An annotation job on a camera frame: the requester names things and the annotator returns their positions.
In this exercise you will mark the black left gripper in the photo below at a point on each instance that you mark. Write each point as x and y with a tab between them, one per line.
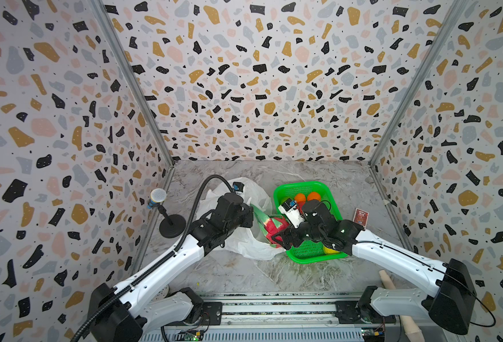
247	212

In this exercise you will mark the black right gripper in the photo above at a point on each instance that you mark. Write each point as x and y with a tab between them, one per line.
298	236

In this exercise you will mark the yellow mango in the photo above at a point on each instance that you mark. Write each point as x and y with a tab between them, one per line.
329	251

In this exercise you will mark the green plastic basket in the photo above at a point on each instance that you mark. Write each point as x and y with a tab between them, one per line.
308	252

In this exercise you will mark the pink dragon fruit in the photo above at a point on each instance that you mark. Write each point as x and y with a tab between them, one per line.
270	226

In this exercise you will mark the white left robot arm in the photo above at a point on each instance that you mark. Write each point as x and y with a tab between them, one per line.
129	310

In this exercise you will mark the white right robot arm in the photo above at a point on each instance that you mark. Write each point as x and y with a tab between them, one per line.
443	292

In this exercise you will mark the large orange fruit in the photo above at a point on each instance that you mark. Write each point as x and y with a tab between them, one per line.
314	196

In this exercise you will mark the small orange fruit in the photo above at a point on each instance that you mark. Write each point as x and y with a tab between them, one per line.
300	198

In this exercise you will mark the red playing card box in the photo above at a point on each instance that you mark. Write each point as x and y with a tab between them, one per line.
361	217

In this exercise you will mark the microphone on black stand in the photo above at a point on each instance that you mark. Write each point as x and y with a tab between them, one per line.
172	225

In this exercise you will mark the wooden rolling pin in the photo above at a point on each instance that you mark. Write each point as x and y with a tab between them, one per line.
402	303

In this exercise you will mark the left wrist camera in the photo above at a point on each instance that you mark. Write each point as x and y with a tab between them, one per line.
238	186

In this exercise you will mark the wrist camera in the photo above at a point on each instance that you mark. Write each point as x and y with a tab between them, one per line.
238	186
290	209

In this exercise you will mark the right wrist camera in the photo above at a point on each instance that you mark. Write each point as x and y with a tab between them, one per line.
290	209

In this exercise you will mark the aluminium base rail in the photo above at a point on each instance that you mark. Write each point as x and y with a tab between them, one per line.
282	316

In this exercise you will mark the aluminium left corner post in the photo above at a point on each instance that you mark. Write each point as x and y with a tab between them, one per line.
100	13

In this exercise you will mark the aluminium corner post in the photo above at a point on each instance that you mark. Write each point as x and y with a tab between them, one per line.
451	19
100	13

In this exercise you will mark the aluminium right corner post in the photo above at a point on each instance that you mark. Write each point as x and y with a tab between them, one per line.
451	19

